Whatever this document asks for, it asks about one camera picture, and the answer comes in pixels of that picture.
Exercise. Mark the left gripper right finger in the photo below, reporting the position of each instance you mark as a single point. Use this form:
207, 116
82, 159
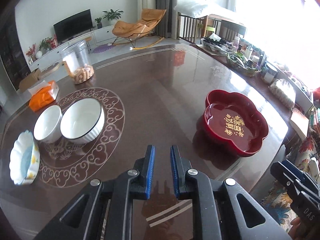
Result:
191, 184

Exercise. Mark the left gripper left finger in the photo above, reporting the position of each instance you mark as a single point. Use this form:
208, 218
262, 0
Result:
134, 184

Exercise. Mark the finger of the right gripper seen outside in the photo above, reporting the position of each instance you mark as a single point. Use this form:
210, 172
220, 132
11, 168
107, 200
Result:
294, 180

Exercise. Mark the red flower-shaped plate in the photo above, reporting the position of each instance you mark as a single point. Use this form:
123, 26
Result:
232, 120

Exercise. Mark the large white ribbed bowl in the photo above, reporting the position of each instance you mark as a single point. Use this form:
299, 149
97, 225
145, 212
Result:
83, 121

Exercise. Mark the small white bowl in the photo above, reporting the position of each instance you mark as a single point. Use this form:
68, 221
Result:
47, 127

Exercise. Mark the white blue scalloped plate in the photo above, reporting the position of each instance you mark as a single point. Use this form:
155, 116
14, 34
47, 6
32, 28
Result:
24, 159

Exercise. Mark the person's right hand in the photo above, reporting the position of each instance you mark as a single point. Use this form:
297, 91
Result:
298, 230

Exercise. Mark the plastic bag of snacks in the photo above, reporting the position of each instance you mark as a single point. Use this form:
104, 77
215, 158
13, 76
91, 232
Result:
284, 92

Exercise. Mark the glass jar with lid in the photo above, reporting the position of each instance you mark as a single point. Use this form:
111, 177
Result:
268, 73

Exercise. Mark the orange tissue pack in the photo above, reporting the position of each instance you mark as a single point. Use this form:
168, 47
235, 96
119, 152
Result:
43, 94

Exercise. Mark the glass bowl with items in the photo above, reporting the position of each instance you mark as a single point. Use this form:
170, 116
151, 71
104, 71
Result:
237, 64

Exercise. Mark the clear plastic snack jar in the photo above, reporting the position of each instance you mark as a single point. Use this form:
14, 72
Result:
76, 61

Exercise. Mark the dark tray with items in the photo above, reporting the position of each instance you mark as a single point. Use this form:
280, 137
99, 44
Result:
218, 47

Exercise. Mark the cardboard box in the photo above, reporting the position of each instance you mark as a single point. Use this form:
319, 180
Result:
29, 80

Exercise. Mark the orange rocking lounge chair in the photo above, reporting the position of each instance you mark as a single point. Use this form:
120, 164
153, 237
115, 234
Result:
132, 32

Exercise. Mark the white tv cabinet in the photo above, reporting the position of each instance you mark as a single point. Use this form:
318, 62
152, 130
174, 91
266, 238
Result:
99, 37

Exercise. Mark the small wooden stool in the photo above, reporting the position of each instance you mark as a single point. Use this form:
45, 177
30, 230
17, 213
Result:
88, 40

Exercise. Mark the red flower arrangement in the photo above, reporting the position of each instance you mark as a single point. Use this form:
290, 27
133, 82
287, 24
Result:
31, 53

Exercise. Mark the small dark potted plant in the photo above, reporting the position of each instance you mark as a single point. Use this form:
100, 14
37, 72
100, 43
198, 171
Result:
98, 22

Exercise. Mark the black flat television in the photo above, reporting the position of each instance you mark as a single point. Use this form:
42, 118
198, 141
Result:
73, 25

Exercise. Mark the green potted plant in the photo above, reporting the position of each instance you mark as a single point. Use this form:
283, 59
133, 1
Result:
112, 16

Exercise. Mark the white pillow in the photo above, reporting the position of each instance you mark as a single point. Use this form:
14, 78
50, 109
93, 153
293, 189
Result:
194, 9

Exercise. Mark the black display cabinet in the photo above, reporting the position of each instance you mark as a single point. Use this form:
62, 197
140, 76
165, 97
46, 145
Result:
12, 55

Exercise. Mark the grey curtain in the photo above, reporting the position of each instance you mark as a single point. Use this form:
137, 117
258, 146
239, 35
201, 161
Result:
168, 25

